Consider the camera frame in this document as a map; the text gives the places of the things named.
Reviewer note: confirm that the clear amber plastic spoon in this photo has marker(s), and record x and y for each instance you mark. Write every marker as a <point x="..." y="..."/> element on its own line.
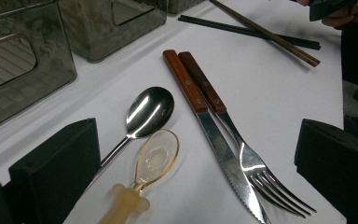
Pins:
<point x="155" y="157"/>

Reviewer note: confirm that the brown chopstick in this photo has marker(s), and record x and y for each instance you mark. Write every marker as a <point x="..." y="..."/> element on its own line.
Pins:
<point x="271" y="33"/>
<point x="269" y="36"/>

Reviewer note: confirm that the smoky plastic bin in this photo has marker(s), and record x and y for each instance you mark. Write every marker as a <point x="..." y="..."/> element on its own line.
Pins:
<point x="180" y="6"/>
<point x="90" y="31"/>
<point x="52" y="62"/>

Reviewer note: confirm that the metal spoon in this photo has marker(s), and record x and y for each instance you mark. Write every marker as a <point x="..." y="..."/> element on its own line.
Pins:
<point x="150" y="112"/>

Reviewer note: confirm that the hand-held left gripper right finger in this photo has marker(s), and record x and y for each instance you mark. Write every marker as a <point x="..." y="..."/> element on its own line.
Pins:
<point x="338" y="168"/>

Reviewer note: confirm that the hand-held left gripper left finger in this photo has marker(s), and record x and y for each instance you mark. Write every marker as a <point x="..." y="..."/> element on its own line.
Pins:
<point x="56" y="168"/>

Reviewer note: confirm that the black chopstick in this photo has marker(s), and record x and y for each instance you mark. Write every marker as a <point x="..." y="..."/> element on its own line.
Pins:
<point x="230" y="26"/>
<point x="230" y="30"/>

